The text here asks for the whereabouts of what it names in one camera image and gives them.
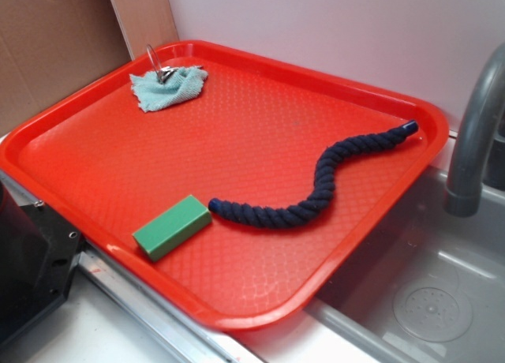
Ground grey plastic sink basin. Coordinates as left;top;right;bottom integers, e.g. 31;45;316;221
307;169;504;362

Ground grey toy faucet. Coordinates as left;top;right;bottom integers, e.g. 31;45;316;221
444;44;504;217

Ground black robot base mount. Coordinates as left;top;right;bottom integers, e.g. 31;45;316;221
1;185;83;349

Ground dark blue twisted rope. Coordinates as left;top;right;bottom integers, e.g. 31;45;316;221
208;119;419;230

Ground light blue cloth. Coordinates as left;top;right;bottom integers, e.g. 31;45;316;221
129;66;208;113

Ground silver keys on ring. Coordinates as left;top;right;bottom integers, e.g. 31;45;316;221
145;43;204;84

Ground green rectangular block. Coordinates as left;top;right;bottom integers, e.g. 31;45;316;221
133;195;211;262

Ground red plastic tray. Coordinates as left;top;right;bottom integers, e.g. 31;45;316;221
1;41;449;331

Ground brown cardboard panel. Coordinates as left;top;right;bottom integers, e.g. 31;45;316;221
1;0;178;135

